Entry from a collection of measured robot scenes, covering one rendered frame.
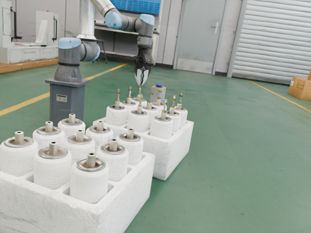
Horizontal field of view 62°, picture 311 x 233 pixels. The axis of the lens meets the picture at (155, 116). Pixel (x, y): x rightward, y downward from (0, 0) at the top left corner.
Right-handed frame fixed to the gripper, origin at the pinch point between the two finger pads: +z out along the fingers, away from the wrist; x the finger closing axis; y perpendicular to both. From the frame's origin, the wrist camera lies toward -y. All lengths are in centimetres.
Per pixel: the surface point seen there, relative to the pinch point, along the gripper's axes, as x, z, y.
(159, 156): 3.2, 23.8, -40.7
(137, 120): 10.6, 11.6, -28.6
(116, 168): 30, 13, -67
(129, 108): 9.1, 10.8, -12.3
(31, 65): 62, 31, 259
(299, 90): -338, 22, 161
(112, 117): 19.6, 13.3, -19.8
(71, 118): 40, 7, -38
